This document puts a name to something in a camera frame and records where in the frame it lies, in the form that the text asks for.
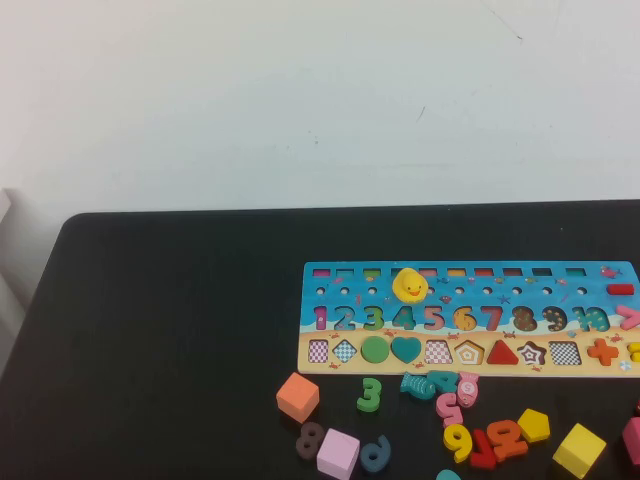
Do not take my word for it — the yellow pentagon piece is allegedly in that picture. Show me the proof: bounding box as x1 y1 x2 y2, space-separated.
516 408 551 444

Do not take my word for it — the green circle piece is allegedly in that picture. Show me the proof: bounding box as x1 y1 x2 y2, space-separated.
360 335 391 364

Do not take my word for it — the teal heart piece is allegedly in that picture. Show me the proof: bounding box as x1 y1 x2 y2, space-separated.
390 336 424 365

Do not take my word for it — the blue wooden puzzle board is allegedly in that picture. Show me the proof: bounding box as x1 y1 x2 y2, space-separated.
297 260 640 379

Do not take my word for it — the red triangle piece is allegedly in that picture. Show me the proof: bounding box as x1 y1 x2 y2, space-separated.
485 339 520 366

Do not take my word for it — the orange plus sign piece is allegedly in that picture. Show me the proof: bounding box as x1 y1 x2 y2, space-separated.
586 337 620 366

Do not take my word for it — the pink greater-than sign piece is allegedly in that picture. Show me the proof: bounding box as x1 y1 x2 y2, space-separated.
615 304 640 332

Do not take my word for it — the yellow rubber duck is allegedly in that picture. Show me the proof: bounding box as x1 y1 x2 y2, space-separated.
391 267 430 305

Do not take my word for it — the orange wooden cube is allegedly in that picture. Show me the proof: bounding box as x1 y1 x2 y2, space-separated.
275 371 320 424

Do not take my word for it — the green number three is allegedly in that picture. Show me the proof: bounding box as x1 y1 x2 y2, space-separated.
356 377 384 414

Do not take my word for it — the teal wooden fish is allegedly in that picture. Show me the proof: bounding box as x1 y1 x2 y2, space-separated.
399 372 437 401

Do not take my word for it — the teal number four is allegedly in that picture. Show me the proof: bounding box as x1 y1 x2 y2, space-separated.
425 369 460 394

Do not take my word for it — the brown number eight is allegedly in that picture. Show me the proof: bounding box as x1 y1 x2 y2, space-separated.
295 421 325 461

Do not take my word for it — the pink wooden fish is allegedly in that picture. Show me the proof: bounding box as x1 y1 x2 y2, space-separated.
456 372 480 409

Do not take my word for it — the pink number five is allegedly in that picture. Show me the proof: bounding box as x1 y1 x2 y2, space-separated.
435 392 465 429

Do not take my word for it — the light pink wooden cube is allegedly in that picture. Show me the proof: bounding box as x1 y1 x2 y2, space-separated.
316 427 361 480

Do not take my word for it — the blue number six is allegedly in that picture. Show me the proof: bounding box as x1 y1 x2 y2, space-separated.
359 434 392 474

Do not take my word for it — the yellow number nine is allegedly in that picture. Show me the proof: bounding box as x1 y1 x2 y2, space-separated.
442 423 474 464

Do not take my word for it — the red number seven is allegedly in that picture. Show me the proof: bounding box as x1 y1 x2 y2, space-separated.
469 428 497 470

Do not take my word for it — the yellow wooden cube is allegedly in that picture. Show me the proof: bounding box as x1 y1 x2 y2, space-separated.
552 422 607 479

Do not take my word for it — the pink wooden block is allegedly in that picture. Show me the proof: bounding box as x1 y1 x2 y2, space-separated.
622 416 640 466

